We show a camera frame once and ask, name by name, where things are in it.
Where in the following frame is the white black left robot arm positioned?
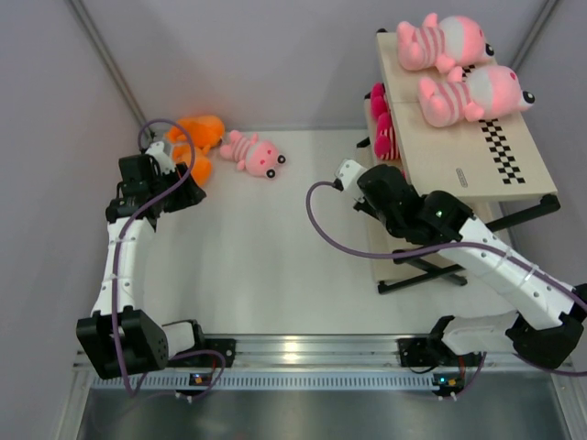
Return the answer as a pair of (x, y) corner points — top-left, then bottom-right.
(76, 149), (207, 380)

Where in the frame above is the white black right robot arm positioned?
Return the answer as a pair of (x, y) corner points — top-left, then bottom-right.
(338, 160), (586, 370)

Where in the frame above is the magenta plush on lower shelf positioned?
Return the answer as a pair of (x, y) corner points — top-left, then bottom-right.
(370, 82), (400, 160)

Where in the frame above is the small pink striped plush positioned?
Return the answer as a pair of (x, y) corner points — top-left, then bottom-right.
(219, 130), (287, 180)

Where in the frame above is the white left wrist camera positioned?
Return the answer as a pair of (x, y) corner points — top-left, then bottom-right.
(146, 141), (176, 174)

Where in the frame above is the grey slotted cable duct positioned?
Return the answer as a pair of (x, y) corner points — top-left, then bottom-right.
(89, 370), (441, 391)

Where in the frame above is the aluminium rail frame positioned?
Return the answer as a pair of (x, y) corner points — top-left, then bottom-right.
(72, 333), (570, 370)

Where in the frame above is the orange plush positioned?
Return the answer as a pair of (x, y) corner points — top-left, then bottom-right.
(176, 115), (226, 155)
(172, 144), (213, 187)

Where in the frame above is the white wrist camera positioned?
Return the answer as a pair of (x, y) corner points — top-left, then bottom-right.
(146, 141), (176, 174)
(334, 159), (367, 198)

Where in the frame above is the cream two-tier folding shelf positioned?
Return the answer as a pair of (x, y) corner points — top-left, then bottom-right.
(356, 27), (559, 294)

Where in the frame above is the pink striped plush shelf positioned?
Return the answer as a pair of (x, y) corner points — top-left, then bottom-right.
(395, 13), (495, 74)
(417, 65), (536, 127)

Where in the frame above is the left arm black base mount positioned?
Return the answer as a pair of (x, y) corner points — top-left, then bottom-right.
(167, 337), (237, 369)

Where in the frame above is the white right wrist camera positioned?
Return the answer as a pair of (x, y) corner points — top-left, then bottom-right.
(334, 159), (367, 198)

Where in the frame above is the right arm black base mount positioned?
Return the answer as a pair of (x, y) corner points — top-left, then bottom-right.
(397, 337), (453, 368)

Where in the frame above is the orange plush upper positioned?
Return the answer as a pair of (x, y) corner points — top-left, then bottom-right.
(176, 115), (226, 155)

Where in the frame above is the pink striped plush front shelf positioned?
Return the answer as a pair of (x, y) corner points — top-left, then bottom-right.
(417, 65), (536, 127)

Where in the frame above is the pink striped plush back shelf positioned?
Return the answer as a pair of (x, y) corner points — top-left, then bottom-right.
(395, 13), (495, 74)

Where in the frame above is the orange plush lower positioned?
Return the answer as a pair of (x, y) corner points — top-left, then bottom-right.
(172, 144), (213, 187)

